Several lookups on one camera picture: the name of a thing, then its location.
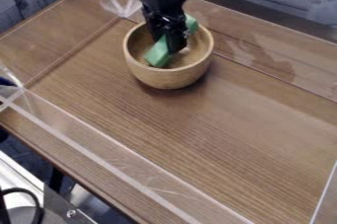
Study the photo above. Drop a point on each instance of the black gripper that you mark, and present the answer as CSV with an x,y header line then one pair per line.
x,y
166,12

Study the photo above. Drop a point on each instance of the green rectangular block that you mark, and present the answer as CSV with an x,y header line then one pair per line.
x,y
159,56

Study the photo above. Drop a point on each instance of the light wooden bowl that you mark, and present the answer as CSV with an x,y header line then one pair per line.
x,y
186,68

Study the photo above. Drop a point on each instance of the clear acrylic front barrier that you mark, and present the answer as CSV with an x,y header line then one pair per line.
x,y
126,179

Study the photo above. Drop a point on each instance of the black table leg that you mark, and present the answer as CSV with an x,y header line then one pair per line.
x,y
56,180

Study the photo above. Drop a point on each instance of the grey metal base plate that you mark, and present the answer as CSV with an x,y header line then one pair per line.
x,y
38,214

